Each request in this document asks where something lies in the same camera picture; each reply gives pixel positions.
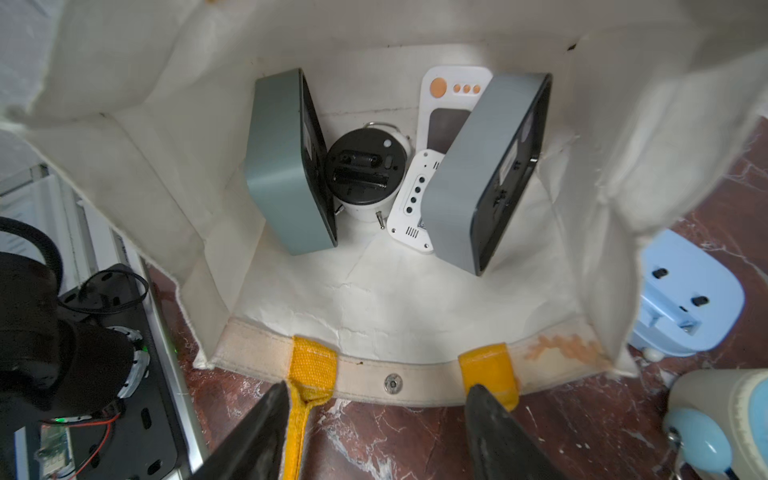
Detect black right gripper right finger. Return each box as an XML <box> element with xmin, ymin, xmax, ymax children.
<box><xmin>464</xmin><ymin>384</ymin><xmax>566</xmax><ymax>480</ymax></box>

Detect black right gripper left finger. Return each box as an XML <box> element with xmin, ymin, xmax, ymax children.
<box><xmin>190</xmin><ymin>382</ymin><xmax>290</xmax><ymax>480</ymax></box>

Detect blue round alarm clock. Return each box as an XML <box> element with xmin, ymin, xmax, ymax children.
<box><xmin>662</xmin><ymin>369</ymin><xmax>767</xmax><ymax>479</ymax></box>

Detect light blue square clock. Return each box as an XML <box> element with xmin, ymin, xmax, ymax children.
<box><xmin>628</xmin><ymin>230</ymin><xmax>745</xmax><ymax>362</ymax></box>

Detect grey square alarm clock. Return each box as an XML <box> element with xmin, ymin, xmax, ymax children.
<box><xmin>244</xmin><ymin>68</ymin><xmax>338</xmax><ymax>255</ymax></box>
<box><xmin>421</xmin><ymin>73</ymin><xmax>553</xmax><ymax>276</ymax></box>

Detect white timer orange buttons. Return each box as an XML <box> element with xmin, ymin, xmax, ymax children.
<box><xmin>416</xmin><ymin>65</ymin><xmax>493</xmax><ymax>154</ymax></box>

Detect white canvas bag yellow handles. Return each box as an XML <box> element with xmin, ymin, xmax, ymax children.
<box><xmin>0</xmin><ymin>0</ymin><xmax>768</xmax><ymax>480</ymax></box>

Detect small white button clock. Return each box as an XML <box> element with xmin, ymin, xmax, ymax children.
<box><xmin>387</xmin><ymin>149</ymin><xmax>444</xmax><ymax>254</ymax></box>

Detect black round clock back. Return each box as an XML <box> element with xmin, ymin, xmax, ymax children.
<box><xmin>324</xmin><ymin>121</ymin><xmax>414</xmax><ymax>229</ymax></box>

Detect green circuit board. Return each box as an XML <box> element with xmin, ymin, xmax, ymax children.
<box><xmin>34</xmin><ymin>424</ymin><xmax>77</xmax><ymax>480</ymax></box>

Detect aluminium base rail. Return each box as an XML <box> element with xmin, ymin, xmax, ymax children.
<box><xmin>1</xmin><ymin>165</ymin><xmax>208</xmax><ymax>479</ymax></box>

